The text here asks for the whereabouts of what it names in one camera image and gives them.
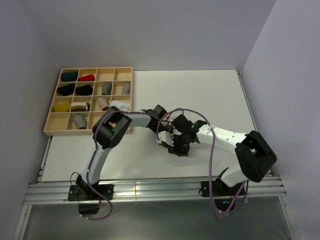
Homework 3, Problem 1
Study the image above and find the beige rolled sock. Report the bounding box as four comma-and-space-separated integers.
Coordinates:
96, 97, 109, 111

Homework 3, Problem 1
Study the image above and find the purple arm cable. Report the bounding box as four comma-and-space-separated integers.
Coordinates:
84, 111, 173, 221
154, 107, 250, 222

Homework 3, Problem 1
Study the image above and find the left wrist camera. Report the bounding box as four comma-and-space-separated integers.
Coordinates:
162, 114, 175, 126

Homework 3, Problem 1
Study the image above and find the black rolled sock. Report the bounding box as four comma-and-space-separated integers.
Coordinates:
57, 83, 76, 97
75, 84, 93, 96

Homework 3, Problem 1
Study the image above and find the black rolled sock left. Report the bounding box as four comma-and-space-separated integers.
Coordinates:
57, 83, 76, 97

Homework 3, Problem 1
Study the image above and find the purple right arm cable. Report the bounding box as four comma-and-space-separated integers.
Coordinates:
154, 107, 250, 222

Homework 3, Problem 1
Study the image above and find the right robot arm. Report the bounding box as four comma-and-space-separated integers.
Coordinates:
169, 114, 278, 195

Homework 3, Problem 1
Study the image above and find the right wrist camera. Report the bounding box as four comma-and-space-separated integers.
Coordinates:
157, 131, 174, 147

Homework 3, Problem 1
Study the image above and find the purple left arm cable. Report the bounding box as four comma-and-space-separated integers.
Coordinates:
84, 111, 173, 221

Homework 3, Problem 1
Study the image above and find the black rolled sock right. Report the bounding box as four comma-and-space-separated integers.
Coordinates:
75, 84, 93, 96

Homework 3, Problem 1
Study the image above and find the wooden compartment tray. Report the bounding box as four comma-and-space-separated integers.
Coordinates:
43, 67, 133, 136

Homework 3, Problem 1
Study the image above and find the white brown rolled sock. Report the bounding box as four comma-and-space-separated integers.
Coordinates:
70, 101, 90, 112

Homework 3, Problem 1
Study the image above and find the red rolled sock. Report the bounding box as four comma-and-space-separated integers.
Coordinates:
77, 74, 95, 82

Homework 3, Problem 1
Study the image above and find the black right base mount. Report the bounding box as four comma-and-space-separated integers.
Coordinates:
198, 179, 242, 197

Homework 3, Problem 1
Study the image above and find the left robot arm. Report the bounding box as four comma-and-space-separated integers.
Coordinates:
76, 105, 167, 200

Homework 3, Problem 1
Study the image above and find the dark green rolled sock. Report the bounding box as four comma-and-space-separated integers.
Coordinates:
60, 71, 79, 82

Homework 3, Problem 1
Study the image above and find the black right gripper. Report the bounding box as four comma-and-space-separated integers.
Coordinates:
168, 132, 190, 157

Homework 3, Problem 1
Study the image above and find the grey sock with black stripes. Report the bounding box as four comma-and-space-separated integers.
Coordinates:
72, 114, 88, 130

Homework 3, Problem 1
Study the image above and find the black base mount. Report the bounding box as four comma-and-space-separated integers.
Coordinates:
198, 179, 242, 197
67, 184, 114, 215

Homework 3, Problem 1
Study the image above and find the light grey rolled sock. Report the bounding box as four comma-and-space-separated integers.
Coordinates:
122, 82, 131, 95

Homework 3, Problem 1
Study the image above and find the aluminium frame rail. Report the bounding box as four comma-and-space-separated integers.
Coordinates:
23, 175, 286, 205

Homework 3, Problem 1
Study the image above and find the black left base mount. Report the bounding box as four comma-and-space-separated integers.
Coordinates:
67, 184, 114, 215

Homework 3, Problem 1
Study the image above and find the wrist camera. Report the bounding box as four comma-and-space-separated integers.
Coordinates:
162, 114, 175, 126
157, 131, 174, 147

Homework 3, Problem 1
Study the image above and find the yellow rolled sock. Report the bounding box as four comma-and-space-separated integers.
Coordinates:
54, 101, 71, 113

